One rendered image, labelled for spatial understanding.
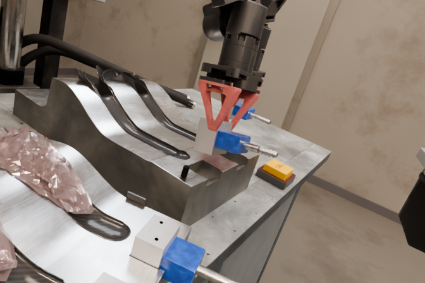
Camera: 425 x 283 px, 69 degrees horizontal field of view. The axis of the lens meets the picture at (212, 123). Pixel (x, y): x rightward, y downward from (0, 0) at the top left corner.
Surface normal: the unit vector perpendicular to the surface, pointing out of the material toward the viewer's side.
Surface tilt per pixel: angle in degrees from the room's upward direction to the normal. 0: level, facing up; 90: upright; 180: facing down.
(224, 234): 0
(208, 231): 0
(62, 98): 90
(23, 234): 27
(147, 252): 90
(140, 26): 90
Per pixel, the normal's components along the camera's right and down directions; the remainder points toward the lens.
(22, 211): 0.70, -0.63
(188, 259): 0.29, -0.91
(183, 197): -0.52, 0.11
